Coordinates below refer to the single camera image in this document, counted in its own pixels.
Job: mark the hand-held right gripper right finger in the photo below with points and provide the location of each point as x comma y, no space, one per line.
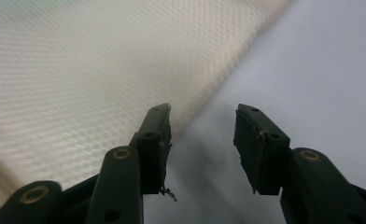
265,155

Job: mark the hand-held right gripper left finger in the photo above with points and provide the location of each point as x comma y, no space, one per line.
123,180

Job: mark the cream waffle towel green print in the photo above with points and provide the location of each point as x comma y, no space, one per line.
78,62

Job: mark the light blue table mat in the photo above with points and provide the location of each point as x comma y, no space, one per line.
312,77

